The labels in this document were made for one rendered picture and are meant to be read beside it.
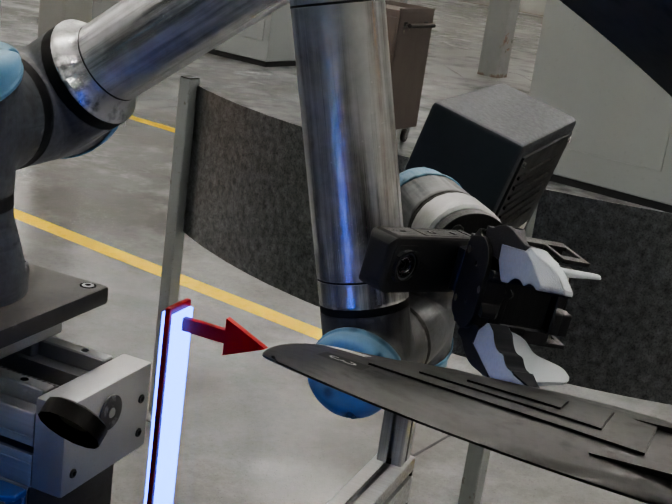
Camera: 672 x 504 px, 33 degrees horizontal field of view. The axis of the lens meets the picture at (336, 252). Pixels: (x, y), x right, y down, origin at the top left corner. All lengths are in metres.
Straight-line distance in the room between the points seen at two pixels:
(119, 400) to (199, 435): 2.12
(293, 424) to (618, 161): 4.06
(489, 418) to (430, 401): 0.03
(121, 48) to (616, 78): 5.96
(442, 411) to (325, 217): 0.35
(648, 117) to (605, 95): 0.30
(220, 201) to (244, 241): 0.14
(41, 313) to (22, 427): 0.11
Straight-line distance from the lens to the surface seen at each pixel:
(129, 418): 1.11
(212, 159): 2.91
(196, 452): 3.10
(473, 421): 0.58
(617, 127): 6.96
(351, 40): 0.88
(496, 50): 11.91
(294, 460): 3.12
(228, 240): 2.86
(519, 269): 0.80
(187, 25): 1.08
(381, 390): 0.58
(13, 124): 1.09
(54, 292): 1.15
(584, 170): 7.08
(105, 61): 1.12
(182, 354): 0.71
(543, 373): 0.82
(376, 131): 0.89
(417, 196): 1.00
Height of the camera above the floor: 1.43
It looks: 17 degrees down
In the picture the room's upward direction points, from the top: 8 degrees clockwise
